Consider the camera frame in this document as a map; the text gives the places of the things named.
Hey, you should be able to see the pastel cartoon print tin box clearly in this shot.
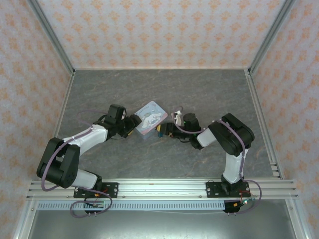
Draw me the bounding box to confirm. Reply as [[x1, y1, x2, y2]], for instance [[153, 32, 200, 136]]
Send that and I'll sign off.
[[133, 100, 168, 142]]

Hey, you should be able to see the small electronics board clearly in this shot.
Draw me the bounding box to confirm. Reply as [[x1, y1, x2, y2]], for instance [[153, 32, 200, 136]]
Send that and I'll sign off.
[[85, 201, 105, 209], [224, 198, 255, 215]]

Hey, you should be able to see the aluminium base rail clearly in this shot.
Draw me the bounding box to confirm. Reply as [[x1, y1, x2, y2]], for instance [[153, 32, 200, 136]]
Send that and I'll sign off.
[[25, 177, 300, 200]]

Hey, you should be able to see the aluminium side rail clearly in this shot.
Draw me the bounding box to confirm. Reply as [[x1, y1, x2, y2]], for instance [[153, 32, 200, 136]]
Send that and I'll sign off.
[[39, 71, 76, 180], [245, 69, 285, 180]]

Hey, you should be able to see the grey slotted cable duct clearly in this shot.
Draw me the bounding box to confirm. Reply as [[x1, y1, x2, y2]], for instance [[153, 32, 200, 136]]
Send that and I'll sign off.
[[36, 201, 226, 211]]

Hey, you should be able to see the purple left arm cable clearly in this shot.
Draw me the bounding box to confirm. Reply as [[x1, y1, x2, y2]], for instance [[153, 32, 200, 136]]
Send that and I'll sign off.
[[40, 110, 113, 218]]

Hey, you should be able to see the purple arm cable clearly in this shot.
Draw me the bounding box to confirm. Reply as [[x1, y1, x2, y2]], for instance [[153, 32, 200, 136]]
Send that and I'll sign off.
[[40, 110, 113, 218], [171, 119, 263, 216]]

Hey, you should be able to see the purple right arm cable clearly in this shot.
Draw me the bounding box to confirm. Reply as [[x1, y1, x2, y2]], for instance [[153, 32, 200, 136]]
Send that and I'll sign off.
[[171, 119, 263, 216]]

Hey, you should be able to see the aluminium frame post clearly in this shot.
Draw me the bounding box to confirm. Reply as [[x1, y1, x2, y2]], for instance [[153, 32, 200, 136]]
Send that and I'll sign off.
[[25, 0, 76, 76], [248, 0, 298, 76]]

